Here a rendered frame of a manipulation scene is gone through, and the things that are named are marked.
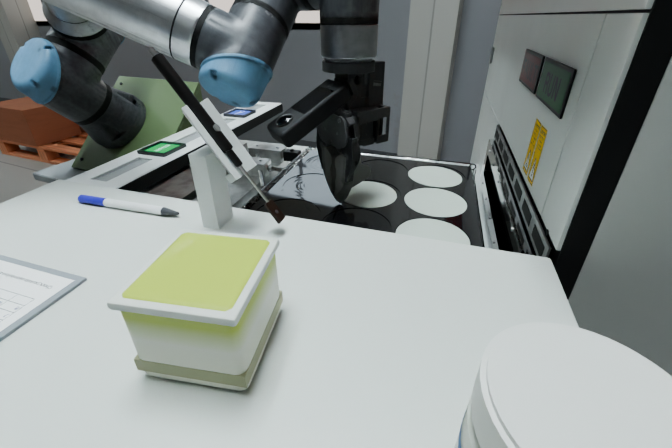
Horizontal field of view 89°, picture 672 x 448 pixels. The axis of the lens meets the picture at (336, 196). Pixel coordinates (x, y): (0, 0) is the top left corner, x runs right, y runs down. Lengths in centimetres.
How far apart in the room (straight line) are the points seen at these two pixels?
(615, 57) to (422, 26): 223
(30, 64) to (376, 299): 83
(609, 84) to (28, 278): 50
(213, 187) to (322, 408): 23
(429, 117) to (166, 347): 247
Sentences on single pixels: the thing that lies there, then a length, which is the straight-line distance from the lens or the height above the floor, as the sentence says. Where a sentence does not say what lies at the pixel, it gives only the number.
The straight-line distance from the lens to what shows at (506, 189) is 57.
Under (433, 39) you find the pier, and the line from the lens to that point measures 253.
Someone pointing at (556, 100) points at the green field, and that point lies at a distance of 45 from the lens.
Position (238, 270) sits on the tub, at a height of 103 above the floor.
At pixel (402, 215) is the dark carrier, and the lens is 53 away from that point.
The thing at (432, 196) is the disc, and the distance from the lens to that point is 60.
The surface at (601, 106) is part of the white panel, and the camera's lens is 35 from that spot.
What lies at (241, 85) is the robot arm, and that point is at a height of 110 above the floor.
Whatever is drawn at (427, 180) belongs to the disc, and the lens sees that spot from 65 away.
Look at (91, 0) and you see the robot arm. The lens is 49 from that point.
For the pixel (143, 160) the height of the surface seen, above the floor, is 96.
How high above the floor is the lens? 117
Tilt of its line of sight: 28 degrees down
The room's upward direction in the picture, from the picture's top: straight up
